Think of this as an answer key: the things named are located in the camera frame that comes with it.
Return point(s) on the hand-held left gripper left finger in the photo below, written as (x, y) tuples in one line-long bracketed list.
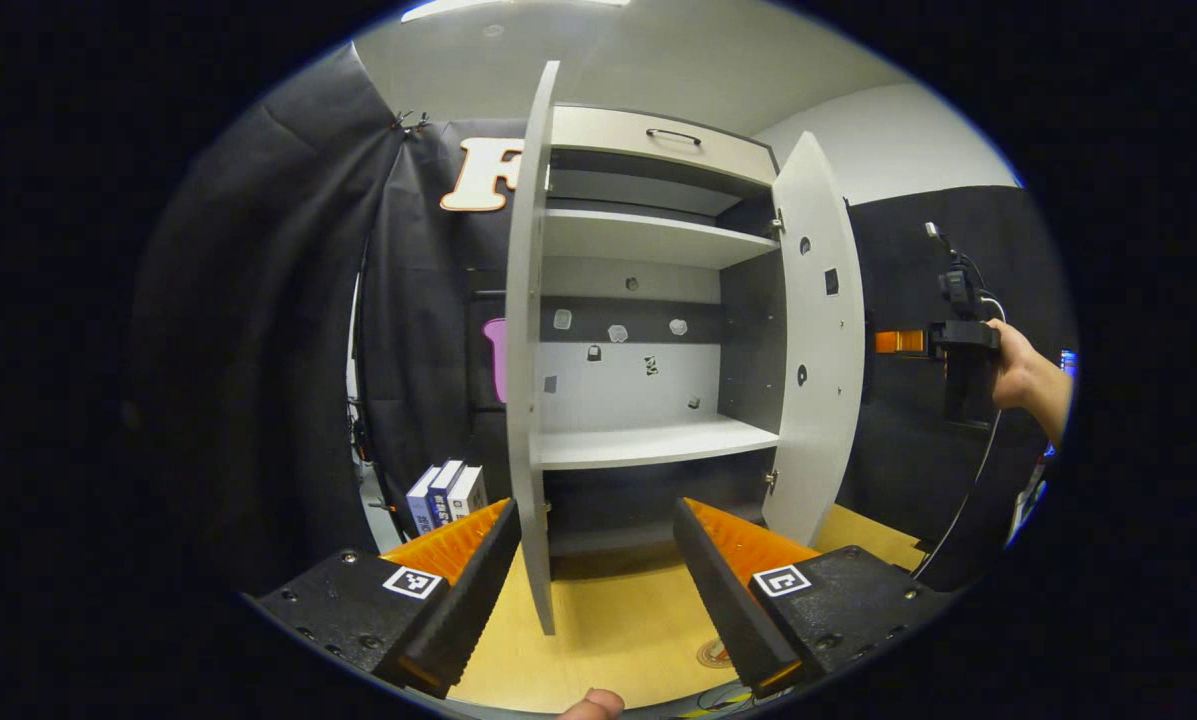
[(468, 610)]

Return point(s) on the lit blue screen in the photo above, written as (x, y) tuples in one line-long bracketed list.
[(1067, 362)]

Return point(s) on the grey cabinet drawer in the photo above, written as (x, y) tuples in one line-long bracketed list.
[(608, 130)]

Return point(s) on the ceiling light panel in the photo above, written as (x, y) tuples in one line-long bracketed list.
[(508, 8)]

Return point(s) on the grey cabinet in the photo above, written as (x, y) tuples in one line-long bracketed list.
[(648, 440)]

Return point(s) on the black backdrop cloth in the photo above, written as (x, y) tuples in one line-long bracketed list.
[(258, 350)]

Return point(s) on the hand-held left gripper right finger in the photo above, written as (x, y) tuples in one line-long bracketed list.
[(728, 610)]

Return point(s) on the grey cabinet door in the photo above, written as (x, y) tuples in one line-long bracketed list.
[(823, 400), (523, 350)]

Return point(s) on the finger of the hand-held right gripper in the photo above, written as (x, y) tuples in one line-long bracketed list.
[(898, 341)]

